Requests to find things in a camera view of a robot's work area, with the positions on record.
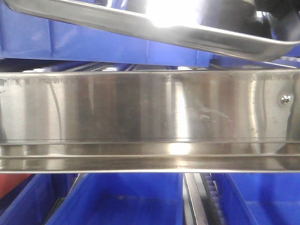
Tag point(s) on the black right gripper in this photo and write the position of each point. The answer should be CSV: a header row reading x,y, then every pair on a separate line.
x,y
284,17

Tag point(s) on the silver steel tray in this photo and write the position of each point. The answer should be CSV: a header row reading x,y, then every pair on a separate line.
x,y
227,27

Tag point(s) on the blue ribbed bin upper right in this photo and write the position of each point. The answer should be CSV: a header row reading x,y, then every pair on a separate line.
x,y
290,60

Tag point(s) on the silver panel screw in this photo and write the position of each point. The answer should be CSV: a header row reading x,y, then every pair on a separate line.
x,y
286,99

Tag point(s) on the stainless steel shelf front panel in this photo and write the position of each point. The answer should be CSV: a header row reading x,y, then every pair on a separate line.
x,y
150,121

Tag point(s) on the blue bin lower right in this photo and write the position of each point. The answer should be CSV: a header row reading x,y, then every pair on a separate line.
x,y
259,198

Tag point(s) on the blue bin lower centre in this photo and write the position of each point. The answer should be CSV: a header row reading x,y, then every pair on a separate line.
x,y
123,199

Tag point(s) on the large blue bin upper centre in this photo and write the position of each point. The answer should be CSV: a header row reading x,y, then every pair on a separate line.
x,y
29,37

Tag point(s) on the blue bin lower left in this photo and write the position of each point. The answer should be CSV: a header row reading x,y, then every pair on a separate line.
x,y
31,201

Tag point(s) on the red object lower left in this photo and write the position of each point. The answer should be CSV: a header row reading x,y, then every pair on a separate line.
x,y
9,181

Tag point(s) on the roller conveyor rail lower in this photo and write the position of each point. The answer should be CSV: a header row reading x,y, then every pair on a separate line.
x,y
201,200

